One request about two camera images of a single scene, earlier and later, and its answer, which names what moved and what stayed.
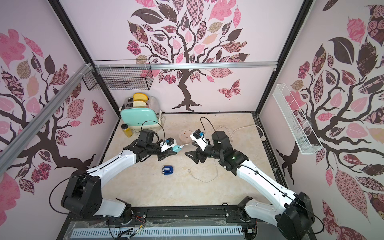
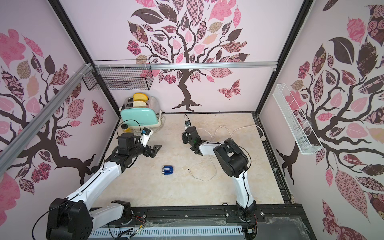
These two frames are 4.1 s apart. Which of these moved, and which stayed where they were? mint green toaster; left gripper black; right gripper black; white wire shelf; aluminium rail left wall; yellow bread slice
Moved: left gripper black; right gripper black
Stayed: aluminium rail left wall; yellow bread slice; mint green toaster; white wire shelf
